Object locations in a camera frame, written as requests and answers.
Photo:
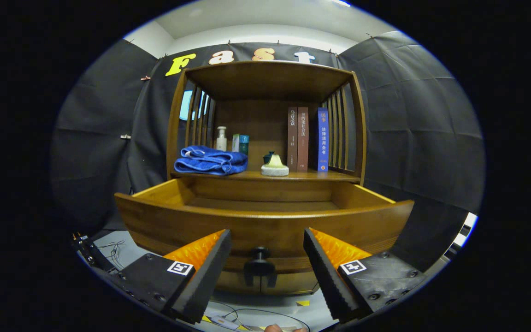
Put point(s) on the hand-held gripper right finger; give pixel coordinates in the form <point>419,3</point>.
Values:
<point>327,276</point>

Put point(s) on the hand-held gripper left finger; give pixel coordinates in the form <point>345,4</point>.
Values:
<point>208,276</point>

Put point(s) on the wooden drawer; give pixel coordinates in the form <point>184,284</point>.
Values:
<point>265,226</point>

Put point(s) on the white dish with yellow soap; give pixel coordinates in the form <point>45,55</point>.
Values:
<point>274,169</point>

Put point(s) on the wooden cabinet door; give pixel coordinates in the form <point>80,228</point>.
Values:
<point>293,283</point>
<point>233,282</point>

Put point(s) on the wooden countertop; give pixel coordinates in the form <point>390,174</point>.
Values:
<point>302,175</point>

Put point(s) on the wooden cabinet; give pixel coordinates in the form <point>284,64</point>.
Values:
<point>270,78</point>

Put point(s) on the yellow floor tape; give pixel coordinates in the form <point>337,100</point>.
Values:
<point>303,303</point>

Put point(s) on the blue folded towel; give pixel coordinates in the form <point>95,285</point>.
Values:
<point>210,161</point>

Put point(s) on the black floor device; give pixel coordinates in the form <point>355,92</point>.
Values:
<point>92,252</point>

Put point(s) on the blue book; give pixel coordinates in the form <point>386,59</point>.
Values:
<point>323,143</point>

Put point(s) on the white pump bottle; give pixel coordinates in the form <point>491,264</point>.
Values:
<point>221,142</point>

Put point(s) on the white and green box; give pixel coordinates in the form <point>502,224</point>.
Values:
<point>235,144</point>

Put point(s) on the brown book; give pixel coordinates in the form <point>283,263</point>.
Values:
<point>303,143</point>
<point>292,143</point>

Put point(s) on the teal box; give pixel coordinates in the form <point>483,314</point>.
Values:
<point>244,145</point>

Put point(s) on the white panel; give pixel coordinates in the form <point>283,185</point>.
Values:
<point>463,233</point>

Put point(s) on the black backdrop cloth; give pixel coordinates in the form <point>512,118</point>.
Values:
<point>431,138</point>

